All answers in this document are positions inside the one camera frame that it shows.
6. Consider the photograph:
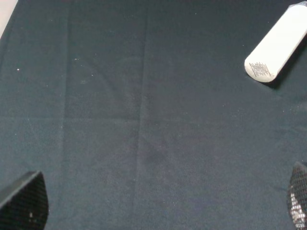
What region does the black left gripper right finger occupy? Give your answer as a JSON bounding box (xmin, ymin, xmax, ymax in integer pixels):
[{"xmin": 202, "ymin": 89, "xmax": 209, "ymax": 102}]
[{"xmin": 287, "ymin": 162, "xmax": 307, "ymax": 230}]

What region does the black tablecloth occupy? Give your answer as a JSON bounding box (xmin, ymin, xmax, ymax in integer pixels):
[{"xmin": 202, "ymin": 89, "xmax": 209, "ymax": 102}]
[{"xmin": 0, "ymin": 0, "xmax": 307, "ymax": 230}]

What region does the white wrapped cylinder roll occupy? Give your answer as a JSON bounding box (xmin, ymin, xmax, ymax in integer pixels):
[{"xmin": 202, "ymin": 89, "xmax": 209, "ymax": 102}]
[{"xmin": 244, "ymin": 1, "xmax": 307, "ymax": 83}]

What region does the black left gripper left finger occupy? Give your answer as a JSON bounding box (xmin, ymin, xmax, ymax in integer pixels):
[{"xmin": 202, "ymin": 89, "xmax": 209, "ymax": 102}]
[{"xmin": 0, "ymin": 171, "xmax": 49, "ymax": 230}]

